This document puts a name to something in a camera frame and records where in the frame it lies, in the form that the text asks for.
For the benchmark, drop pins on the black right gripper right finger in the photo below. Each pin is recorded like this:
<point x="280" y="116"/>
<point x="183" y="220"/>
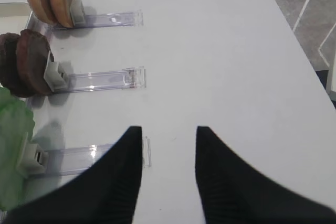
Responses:
<point x="232" y="191"/>

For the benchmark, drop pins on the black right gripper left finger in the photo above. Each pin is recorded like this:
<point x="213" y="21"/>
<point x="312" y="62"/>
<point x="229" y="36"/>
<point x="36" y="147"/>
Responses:
<point x="107" y="192"/>

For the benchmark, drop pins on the green lettuce leaf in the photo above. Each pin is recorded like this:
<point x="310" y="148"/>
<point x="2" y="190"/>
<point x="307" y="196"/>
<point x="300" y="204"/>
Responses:
<point x="16" y="124"/>

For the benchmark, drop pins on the brown meat patty right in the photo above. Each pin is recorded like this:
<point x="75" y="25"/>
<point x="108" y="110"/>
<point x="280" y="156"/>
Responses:
<point x="9" y="73"/>

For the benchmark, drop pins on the brown meat patty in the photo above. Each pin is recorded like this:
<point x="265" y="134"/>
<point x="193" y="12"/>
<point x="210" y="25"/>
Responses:
<point x="9" y="73"/>
<point x="32" y="52"/>

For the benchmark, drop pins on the brown meat patty left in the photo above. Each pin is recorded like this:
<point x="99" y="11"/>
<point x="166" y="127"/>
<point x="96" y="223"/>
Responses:
<point x="32" y="52"/>

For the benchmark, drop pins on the white rectangular tray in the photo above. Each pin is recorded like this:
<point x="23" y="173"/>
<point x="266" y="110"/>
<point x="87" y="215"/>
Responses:
<point x="14" y="9"/>

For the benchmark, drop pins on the clear lettuce holder rail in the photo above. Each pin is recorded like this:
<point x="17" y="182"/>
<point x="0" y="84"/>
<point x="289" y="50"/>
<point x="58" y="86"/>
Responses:
<point x="35" y="162"/>

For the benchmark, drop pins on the clear patty holder rail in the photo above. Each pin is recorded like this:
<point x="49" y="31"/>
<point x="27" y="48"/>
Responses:
<point x="61" y="82"/>

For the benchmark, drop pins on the clear bread holder rail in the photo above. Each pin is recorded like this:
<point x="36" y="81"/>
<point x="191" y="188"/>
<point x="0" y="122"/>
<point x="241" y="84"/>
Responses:
<point x="81" y="20"/>

